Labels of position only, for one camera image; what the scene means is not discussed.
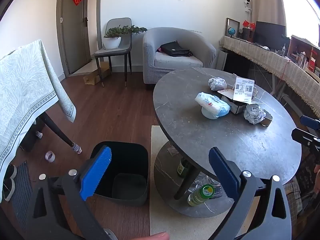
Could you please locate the white panel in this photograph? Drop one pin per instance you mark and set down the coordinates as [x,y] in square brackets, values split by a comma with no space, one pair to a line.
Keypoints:
[221,60]

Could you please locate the black shoe with white sole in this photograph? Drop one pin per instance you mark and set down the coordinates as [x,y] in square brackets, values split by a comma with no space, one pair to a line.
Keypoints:
[8,190]
[10,172]

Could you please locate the person's right hand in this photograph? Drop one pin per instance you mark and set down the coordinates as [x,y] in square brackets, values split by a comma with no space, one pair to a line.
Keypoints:
[318,182]

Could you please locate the beige curtain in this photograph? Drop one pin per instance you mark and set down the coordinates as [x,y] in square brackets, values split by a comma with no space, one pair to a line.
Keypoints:
[267,2]

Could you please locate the green glass bottle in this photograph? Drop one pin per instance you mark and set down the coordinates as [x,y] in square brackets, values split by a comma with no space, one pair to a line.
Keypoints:
[183,168]

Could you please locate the bright window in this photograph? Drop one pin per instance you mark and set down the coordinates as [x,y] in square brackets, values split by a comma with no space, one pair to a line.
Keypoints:
[300,7]

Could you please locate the lilac tape roll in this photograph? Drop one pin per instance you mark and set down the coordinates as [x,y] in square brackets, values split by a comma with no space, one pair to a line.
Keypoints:
[50,156]

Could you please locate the brown tape roll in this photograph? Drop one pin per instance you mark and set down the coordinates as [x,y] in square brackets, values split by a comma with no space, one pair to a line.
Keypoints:
[267,118]

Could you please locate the flat cardboard box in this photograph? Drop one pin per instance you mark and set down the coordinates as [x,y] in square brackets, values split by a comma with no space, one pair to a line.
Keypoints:
[93,77]

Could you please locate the white and blue plastic packet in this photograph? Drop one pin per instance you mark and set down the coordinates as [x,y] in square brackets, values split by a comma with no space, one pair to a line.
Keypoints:
[212,103]

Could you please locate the grey door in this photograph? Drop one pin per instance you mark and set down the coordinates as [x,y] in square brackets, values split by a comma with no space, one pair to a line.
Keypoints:
[73,35]

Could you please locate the plastic bottle with green cap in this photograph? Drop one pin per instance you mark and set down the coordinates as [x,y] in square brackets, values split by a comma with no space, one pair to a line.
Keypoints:
[201,195]

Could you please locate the potted plant in white pot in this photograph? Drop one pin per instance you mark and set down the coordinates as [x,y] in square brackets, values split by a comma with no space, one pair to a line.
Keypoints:
[112,41]

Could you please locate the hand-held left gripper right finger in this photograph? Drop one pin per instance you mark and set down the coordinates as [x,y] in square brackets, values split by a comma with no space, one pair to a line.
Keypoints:
[222,172]

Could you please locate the grey armchair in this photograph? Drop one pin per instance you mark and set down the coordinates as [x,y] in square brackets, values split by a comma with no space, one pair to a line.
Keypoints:
[175,62]

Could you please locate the black handbag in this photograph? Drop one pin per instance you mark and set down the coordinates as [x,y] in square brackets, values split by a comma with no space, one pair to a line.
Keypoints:
[175,48]

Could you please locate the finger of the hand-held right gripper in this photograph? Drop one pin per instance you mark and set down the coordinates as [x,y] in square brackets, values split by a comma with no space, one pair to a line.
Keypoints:
[303,136]
[310,123]

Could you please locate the wooden picture frame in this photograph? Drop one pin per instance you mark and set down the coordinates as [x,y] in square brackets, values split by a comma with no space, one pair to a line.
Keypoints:
[236,23]

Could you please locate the round grey marble coffee table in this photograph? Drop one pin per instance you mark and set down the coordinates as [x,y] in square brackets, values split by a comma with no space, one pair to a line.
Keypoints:
[225,142]

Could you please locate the grey paper ball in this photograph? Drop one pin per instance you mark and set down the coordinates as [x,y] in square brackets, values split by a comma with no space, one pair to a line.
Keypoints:
[216,83]
[253,113]

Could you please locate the black trash bin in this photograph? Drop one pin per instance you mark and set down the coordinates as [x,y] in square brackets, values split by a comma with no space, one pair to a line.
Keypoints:
[125,160]

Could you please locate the beige rug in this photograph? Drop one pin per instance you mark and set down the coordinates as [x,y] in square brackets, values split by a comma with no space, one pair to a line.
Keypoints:
[160,217]

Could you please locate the desk with beige fringed cloth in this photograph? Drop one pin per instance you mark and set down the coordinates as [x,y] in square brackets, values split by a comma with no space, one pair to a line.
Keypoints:
[275,60]

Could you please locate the small red flags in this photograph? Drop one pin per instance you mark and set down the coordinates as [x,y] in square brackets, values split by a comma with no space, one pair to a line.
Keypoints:
[248,24]

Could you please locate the dark wooden speaker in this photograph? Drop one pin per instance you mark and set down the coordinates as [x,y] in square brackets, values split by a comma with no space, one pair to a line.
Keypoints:
[247,34]

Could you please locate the dark ribbed floor mat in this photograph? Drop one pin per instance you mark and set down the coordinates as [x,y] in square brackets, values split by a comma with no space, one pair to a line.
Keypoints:
[22,195]

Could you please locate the white security camera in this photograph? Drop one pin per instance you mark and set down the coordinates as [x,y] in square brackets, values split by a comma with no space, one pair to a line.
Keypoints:
[248,2]

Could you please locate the black box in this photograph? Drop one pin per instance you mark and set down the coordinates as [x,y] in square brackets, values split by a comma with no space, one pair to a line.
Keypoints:
[31,137]

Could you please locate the clear plastic bottle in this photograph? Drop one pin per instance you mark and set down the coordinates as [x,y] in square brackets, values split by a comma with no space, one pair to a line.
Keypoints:
[207,180]

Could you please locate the grey chair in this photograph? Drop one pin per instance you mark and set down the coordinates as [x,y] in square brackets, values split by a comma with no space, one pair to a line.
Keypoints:
[118,51]

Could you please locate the black table leg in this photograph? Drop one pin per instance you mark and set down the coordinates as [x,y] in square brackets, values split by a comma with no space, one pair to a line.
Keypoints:
[38,134]
[58,131]

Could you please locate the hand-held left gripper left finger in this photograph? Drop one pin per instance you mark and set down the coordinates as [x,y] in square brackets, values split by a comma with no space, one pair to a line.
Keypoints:
[96,172]

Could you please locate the small blue globe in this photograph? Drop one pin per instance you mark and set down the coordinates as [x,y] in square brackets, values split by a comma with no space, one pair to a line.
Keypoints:
[231,31]

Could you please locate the wooden shelf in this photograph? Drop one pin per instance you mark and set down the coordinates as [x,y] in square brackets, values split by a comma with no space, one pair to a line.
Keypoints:
[303,52]

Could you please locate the black monitor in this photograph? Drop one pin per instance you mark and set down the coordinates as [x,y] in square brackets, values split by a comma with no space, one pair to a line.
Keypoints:
[268,35]

